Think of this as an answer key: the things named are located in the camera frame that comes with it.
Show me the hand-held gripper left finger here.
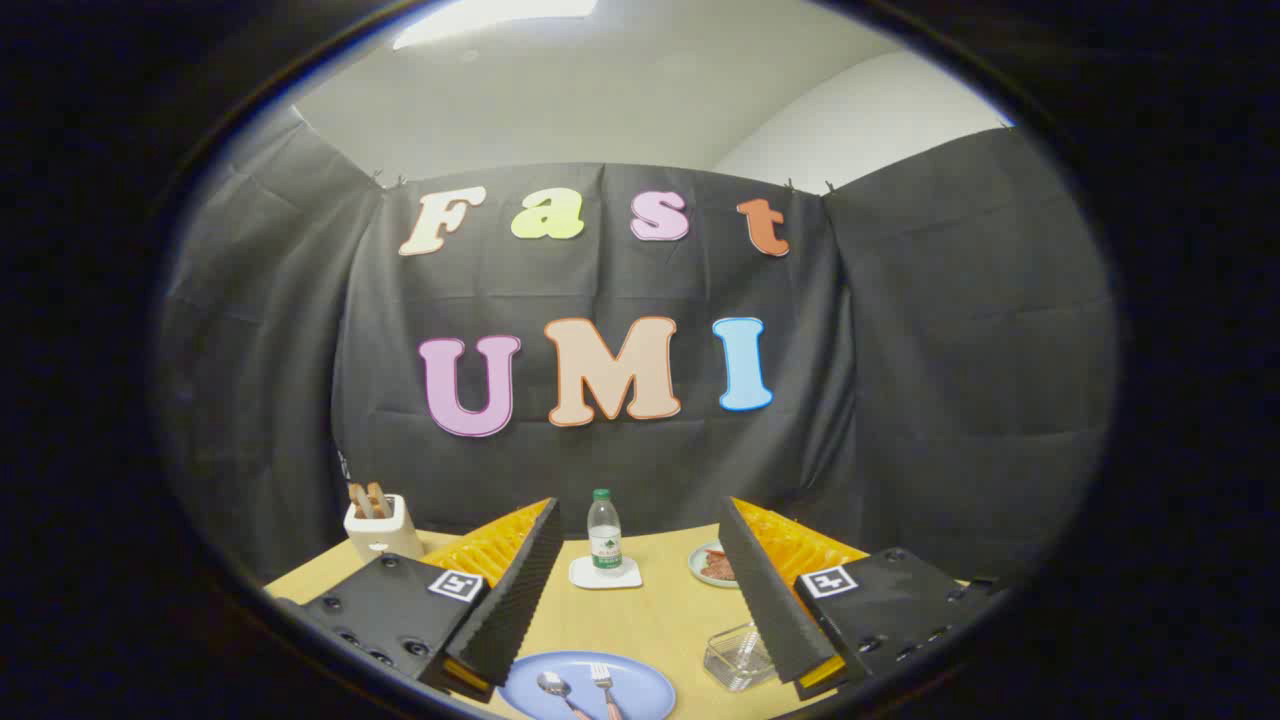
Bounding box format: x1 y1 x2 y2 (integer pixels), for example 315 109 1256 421
275 497 564 704

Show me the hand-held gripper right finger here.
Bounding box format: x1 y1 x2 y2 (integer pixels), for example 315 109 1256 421
717 496 1006 701

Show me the spoon with red checked handle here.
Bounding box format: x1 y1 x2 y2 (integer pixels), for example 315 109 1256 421
536 671 593 720

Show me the fork with red checked handle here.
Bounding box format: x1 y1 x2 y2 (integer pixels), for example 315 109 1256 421
590 663 626 720

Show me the white square coaster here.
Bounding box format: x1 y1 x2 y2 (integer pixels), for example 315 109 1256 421
569 555 644 590

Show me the green plate with meat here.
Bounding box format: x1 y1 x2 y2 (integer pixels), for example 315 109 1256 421
688 541 741 589

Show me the clear plastic water bottle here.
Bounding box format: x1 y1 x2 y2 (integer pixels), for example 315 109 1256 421
587 489 625 578

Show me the white toaster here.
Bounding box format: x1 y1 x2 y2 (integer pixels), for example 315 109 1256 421
343 493 426 563

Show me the blue round plate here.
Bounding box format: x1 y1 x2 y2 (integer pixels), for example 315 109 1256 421
497 651 677 720

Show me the ceiling light panel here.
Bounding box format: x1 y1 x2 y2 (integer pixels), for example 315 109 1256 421
392 0 599 51

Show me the metal wire basket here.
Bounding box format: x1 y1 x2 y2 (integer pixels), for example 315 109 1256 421
703 623 779 692

